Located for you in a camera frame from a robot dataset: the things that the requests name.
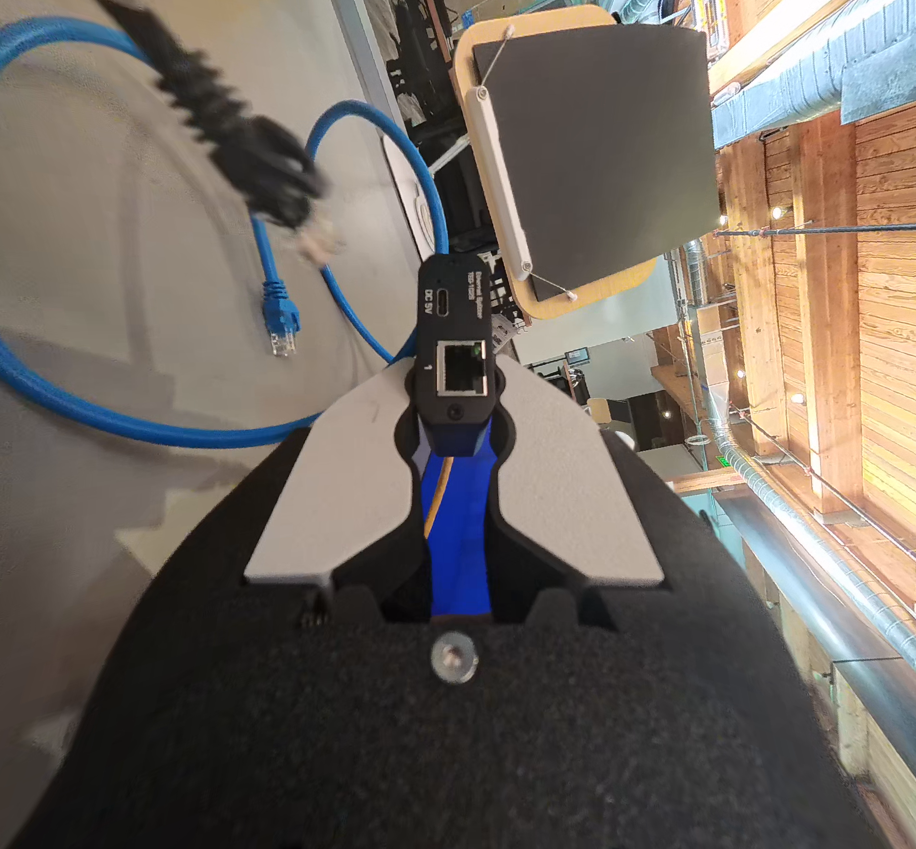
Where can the black ethernet adapter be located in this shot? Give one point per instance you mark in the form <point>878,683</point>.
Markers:
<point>454,291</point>

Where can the printed paper sheet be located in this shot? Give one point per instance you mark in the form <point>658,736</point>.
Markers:
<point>504,332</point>

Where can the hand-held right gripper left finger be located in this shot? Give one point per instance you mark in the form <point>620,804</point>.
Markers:
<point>336,498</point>

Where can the silver spiral ceiling duct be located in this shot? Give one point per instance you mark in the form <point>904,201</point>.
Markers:
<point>823,548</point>

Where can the silver ribbed ventilation duct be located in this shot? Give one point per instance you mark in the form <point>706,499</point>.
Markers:
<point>801,76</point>

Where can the blue plastic bin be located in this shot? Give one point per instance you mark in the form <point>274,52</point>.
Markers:
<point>458,555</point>

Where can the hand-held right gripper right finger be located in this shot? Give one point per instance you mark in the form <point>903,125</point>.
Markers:
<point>572,498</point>

